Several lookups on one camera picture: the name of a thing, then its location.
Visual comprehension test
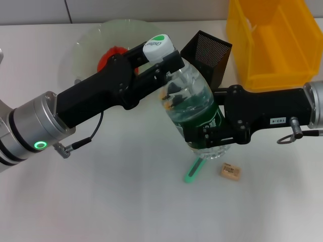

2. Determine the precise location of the clear glass fruit plate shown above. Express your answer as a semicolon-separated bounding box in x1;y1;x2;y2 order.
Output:
58;19;182;85

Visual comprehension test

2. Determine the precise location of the left gripper cable with connector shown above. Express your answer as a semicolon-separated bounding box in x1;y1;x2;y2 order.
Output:
53;110;103;159

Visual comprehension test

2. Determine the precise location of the right gripper cable with connector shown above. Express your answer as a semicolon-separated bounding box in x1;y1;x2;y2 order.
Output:
277;116;323;145

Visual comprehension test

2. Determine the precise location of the green utility knife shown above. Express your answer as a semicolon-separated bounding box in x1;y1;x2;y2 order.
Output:
182;156;205;185

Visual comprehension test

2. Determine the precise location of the beige eraser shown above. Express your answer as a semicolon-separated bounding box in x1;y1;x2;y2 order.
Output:
218;162;242;181

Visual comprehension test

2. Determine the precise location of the clear water bottle green label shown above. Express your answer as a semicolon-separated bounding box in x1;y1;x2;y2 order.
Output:
142;34;232;160

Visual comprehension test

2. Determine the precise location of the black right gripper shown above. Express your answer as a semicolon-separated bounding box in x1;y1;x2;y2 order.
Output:
183;85;315;150

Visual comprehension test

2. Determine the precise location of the gripper cable with connector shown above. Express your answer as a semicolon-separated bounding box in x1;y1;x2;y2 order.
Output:
277;116;323;145
53;110;103;159

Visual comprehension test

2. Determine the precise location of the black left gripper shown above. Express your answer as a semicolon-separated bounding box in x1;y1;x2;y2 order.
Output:
55;42;149;129

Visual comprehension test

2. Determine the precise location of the black mesh pen holder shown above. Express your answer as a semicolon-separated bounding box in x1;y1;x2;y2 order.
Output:
181;30;233;89

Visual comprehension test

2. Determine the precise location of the yellow plastic storage bin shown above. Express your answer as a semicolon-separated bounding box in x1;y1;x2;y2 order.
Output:
226;0;323;92

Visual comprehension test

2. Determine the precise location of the orange fruit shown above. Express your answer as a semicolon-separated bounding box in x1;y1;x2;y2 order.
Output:
97;45;139;76

